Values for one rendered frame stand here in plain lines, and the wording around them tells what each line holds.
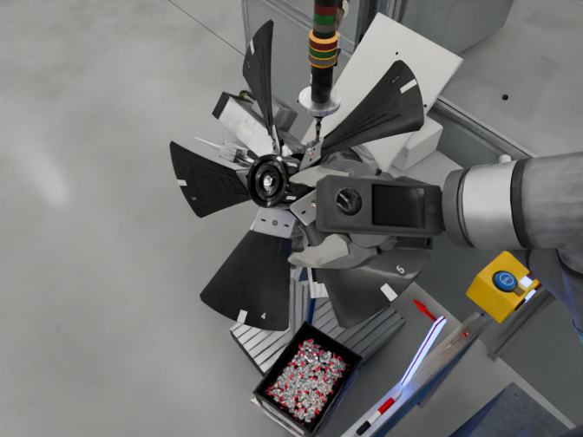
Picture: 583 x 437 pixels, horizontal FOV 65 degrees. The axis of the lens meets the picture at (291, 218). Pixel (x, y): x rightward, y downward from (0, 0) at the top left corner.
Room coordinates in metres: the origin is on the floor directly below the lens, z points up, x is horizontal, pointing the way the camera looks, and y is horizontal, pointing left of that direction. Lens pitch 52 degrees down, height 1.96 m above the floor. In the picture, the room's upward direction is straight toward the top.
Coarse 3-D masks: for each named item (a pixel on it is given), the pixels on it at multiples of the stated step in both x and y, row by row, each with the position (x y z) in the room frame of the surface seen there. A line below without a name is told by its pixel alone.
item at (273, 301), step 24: (264, 240) 0.61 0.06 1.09; (288, 240) 0.61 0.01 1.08; (240, 264) 0.57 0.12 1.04; (264, 264) 0.57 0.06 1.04; (288, 264) 0.58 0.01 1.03; (216, 288) 0.54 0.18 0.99; (240, 288) 0.53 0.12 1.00; (264, 288) 0.53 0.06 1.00; (288, 288) 0.54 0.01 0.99; (288, 312) 0.49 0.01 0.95
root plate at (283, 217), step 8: (264, 208) 0.66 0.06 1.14; (264, 216) 0.65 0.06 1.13; (272, 216) 0.65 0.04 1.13; (280, 216) 0.65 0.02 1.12; (288, 216) 0.65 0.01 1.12; (256, 224) 0.63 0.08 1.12; (264, 224) 0.63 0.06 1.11; (280, 224) 0.64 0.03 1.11; (288, 224) 0.64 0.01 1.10; (264, 232) 0.62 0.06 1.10; (272, 232) 0.62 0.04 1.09; (280, 232) 0.63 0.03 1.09; (288, 232) 0.63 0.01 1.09
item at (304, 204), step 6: (312, 192) 0.66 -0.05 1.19; (306, 198) 0.65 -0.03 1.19; (312, 198) 0.65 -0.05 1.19; (294, 204) 0.63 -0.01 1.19; (300, 204) 0.63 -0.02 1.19; (306, 204) 0.63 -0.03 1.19; (294, 210) 0.62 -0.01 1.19; (300, 210) 0.62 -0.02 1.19; (306, 210) 0.62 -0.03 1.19; (312, 210) 0.62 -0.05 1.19; (300, 216) 0.60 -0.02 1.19; (306, 216) 0.60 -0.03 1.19; (312, 216) 0.60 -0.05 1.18; (306, 222) 0.59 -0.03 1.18
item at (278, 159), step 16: (256, 160) 0.71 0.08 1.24; (272, 160) 0.70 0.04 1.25; (288, 160) 0.70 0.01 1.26; (256, 176) 0.69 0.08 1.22; (272, 176) 0.68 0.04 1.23; (288, 176) 0.65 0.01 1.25; (256, 192) 0.67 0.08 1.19; (272, 192) 0.64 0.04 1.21; (288, 192) 0.63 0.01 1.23; (304, 192) 0.66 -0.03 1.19; (272, 208) 0.62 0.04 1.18; (288, 208) 0.65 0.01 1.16
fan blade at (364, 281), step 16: (320, 240) 0.54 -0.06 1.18; (384, 256) 0.50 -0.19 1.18; (400, 256) 0.50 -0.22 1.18; (416, 256) 0.50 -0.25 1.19; (320, 272) 0.48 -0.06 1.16; (336, 272) 0.48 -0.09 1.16; (352, 272) 0.47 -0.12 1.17; (368, 272) 0.47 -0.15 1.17; (384, 272) 0.47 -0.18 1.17; (416, 272) 0.47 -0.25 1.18; (336, 288) 0.45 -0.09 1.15; (352, 288) 0.44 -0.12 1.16; (368, 288) 0.44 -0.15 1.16; (400, 288) 0.44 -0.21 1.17; (336, 304) 0.42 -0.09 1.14; (352, 304) 0.42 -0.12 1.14; (368, 304) 0.41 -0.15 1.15; (384, 304) 0.41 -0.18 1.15; (352, 320) 0.39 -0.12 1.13
